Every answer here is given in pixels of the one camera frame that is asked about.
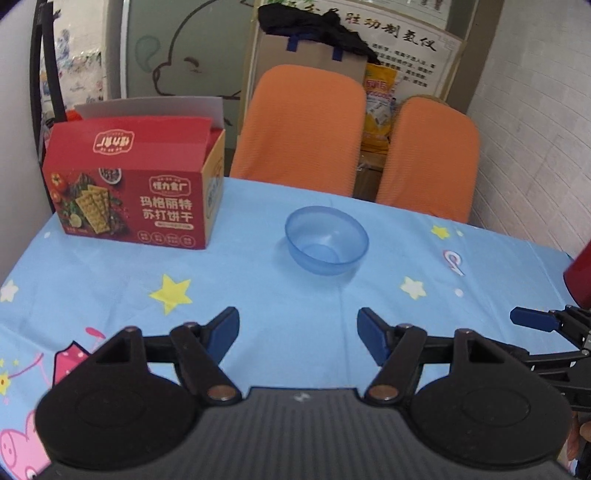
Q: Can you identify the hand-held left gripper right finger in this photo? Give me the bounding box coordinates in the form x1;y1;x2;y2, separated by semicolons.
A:
358;308;532;407

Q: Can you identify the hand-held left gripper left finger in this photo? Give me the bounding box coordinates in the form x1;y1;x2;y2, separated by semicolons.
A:
92;306;242;407

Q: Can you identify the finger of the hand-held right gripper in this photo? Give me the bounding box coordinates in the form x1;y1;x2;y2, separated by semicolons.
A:
525;348;591;385
510;305;591;352

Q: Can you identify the blue plastic bowl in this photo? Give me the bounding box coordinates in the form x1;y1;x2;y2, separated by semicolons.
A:
284;206;369;276

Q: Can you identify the blue cartoon pig tablecloth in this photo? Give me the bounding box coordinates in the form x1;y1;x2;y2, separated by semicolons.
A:
0;176;591;480

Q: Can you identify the red thermos jug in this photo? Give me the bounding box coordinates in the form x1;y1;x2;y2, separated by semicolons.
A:
564;242;591;308

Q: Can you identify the red cracker box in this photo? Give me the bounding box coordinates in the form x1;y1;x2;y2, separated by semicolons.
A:
41;96;227;251

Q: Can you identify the cardboard box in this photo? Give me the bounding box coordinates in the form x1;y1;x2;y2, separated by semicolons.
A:
355;150;389;204

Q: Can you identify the orange chair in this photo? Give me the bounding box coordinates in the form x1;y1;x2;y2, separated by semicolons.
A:
375;96;481;223
229;65;368;198

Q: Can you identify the yellow plastic bag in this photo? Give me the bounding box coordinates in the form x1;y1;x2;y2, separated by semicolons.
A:
360;64;399;155

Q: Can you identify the colourful printed sheet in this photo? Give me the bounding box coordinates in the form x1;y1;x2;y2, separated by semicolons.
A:
39;46;109;123

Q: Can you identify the frosted glass door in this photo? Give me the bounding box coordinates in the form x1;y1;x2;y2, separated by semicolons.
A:
122;0;259;134

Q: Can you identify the black cloth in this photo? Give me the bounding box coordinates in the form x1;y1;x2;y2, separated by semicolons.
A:
257;2;382;65

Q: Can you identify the brown bag with blue handles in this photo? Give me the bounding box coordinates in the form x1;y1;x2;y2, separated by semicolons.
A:
253;31;370;100

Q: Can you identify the wall poster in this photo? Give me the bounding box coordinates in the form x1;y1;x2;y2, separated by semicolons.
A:
323;0;462;100

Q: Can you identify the black metal frame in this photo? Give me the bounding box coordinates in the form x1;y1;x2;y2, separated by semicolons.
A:
28;0;68;153

